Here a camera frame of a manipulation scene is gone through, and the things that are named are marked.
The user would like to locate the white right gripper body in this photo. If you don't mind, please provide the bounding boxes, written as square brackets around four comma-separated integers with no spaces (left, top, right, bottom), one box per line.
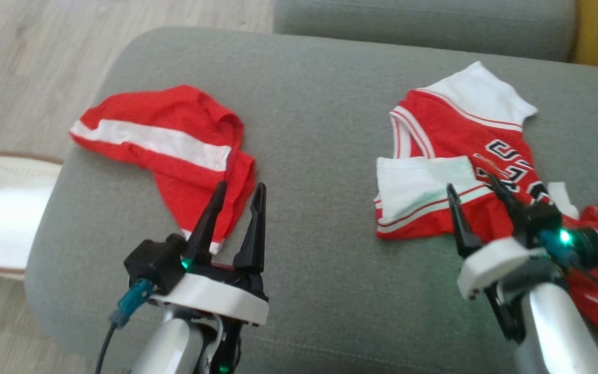
[457,237,547,301]

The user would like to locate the red jersey white sleeves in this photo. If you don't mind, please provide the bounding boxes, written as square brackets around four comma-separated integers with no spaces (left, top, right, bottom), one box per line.
[374,61,598,359]

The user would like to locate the grey sofa chaise cushion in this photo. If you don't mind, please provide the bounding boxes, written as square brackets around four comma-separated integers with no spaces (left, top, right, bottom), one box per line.
[24,26,598,374]

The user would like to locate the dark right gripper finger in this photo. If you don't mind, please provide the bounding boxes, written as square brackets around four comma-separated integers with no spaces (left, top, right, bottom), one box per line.
[487,176,532,235]
[446,183,483,259]

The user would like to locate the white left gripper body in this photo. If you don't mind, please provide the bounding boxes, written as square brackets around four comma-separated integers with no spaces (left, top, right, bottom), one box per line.
[152,262,270,327]

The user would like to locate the black camera cable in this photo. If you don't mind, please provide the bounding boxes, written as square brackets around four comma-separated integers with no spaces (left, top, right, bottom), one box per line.
[94,322,118,374]

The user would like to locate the teal cable connector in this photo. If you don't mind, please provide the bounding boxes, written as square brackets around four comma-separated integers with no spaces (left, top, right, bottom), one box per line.
[110,279,154,328]

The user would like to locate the red shorts white stripe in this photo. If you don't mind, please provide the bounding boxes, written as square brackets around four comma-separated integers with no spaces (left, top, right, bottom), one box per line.
[69,85,256,256]

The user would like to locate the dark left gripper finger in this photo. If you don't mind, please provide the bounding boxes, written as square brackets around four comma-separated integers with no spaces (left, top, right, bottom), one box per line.
[181,180,228,267]
[233,182,268,275]

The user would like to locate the grey sofa seat cushion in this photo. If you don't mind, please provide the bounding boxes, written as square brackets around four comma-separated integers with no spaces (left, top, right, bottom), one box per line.
[273,0,578,63]

